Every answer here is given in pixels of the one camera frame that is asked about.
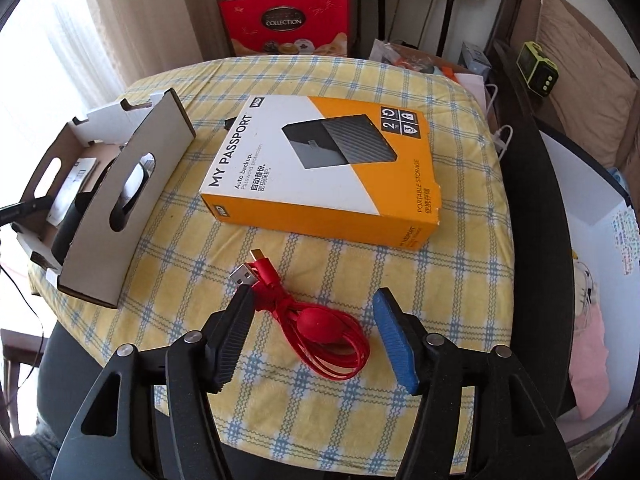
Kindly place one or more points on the green black portable device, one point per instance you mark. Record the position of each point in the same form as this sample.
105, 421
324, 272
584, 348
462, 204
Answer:
539, 72

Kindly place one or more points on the beige pillow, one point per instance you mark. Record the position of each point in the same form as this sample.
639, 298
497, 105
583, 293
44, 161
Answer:
596, 100

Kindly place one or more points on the white curtain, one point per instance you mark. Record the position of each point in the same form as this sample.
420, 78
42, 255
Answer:
93, 49

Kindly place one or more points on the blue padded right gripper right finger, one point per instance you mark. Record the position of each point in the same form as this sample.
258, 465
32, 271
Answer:
401, 342

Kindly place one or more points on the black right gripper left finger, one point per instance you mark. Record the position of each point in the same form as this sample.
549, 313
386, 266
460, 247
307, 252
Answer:
226, 333

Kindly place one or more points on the orange white hard drive box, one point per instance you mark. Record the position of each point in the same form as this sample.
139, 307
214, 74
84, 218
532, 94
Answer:
333, 168

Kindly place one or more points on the red collection gift box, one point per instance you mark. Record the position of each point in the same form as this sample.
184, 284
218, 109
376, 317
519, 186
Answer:
290, 27

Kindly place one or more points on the white open box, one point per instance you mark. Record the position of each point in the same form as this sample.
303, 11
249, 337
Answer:
604, 230

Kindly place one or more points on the white paper booklet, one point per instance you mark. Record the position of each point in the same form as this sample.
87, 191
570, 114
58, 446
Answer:
73, 183

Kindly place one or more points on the white cardboard tray box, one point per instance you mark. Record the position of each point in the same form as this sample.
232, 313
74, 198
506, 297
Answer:
96, 265

